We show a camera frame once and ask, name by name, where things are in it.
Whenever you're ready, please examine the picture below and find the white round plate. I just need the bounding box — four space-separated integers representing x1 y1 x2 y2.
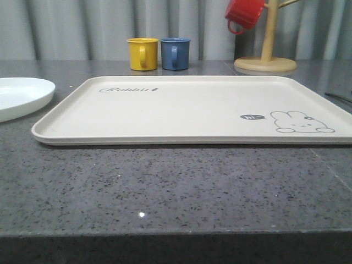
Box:
1 78 56 122

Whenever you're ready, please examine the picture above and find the silver metal fork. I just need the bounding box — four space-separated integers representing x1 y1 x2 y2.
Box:
324 92 352 103

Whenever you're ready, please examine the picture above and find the cream rabbit serving tray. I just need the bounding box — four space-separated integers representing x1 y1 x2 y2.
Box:
32 76 351 145

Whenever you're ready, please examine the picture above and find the blue enamel mug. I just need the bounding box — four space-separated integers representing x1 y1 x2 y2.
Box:
160 37 190 70

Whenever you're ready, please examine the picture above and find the yellow enamel mug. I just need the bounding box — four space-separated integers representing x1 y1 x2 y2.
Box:
127 37 158 71

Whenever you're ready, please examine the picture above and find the wooden mug tree stand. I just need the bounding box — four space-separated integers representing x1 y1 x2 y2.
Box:
234 0 299 73

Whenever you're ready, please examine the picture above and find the red enamel mug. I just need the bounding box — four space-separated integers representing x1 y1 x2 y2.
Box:
225 0 265 35

